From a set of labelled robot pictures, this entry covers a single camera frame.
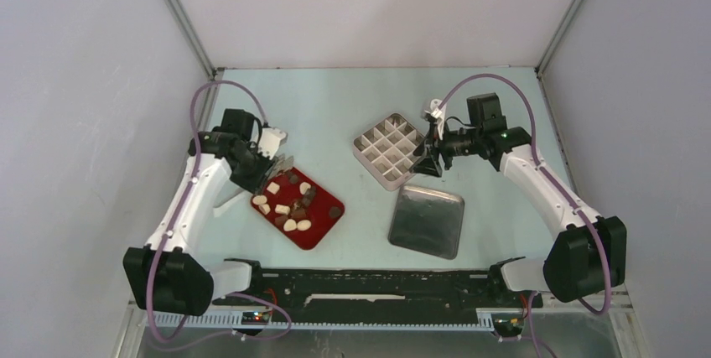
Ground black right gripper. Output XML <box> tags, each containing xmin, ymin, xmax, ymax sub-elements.
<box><xmin>409</xmin><ymin>119</ymin><xmax>483</xmax><ymax>178</ymax></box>

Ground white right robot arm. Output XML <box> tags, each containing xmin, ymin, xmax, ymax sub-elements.
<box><xmin>411</xmin><ymin>93</ymin><xmax>627</xmax><ymax>306</ymax></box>

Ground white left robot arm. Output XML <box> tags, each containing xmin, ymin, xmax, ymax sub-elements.
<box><xmin>122</xmin><ymin>109</ymin><xmax>288</xmax><ymax>316</ymax></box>

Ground white chocolate top left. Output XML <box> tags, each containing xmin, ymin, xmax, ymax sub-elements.
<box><xmin>266</xmin><ymin>182</ymin><xmax>280</xmax><ymax>195</ymax></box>

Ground white chocolate left edge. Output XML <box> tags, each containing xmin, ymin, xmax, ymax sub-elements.
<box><xmin>252</xmin><ymin>195</ymin><xmax>267</xmax><ymax>205</ymax></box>

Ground white square chocolate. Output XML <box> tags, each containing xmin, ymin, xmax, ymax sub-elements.
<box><xmin>274</xmin><ymin>205</ymin><xmax>291</xmax><ymax>215</ymax></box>

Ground white chocolate near centre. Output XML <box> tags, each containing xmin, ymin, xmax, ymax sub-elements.
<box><xmin>299</xmin><ymin>182</ymin><xmax>311</xmax><ymax>195</ymax></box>

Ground brown bar chocolate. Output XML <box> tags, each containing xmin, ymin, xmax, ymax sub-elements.
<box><xmin>274</xmin><ymin>215</ymin><xmax>289</xmax><ymax>227</ymax></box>

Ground white oval chocolate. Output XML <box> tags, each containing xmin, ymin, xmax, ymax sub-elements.
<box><xmin>297</xmin><ymin>220</ymin><xmax>312</xmax><ymax>231</ymax></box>
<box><xmin>283</xmin><ymin>219</ymin><xmax>298</xmax><ymax>232</ymax></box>

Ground round dark chocolate piece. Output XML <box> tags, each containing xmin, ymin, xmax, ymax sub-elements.
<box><xmin>328</xmin><ymin>206</ymin><xmax>343</xmax><ymax>219</ymax></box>

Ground pink tin with white dividers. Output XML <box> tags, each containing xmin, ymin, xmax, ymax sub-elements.
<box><xmin>352</xmin><ymin>113</ymin><xmax>423</xmax><ymax>191</ymax></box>

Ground red rectangular tray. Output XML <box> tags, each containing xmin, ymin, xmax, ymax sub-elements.
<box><xmin>249</xmin><ymin>168</ymin><xmax>345</xmax><ymax>251</ymax></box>

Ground silver metal tin lid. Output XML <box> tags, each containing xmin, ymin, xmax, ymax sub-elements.
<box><xmin>387</xmin><ymin>185</ymin><xmax>465</xmax><ymax>260</ymax></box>

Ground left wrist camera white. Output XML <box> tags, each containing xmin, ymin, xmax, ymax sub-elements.
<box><xmin>257</xmin><ymin>127</ymin><xmax>288</xmax><ymax>159</ymax></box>

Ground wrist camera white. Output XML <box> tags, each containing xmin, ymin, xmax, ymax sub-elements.
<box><xmin>257</xmin><ymin>127</ymin><xmax>288</xmax><ymax>159</ymax></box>
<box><xmin>422</xmin><ymin>99</ymin><xmax>446</xmax><ymax>140</ymax></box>

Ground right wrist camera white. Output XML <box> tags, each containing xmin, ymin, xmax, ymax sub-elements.
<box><xmin>422</xmin><ymin>99</ymin><xmax>446</xmax><ymax>140</ymax></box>

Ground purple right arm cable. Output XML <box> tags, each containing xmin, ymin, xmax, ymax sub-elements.
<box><xmin>435</xmin><ymin>73</ymin><xmax>615</xmax><ymax>358</ymax></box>

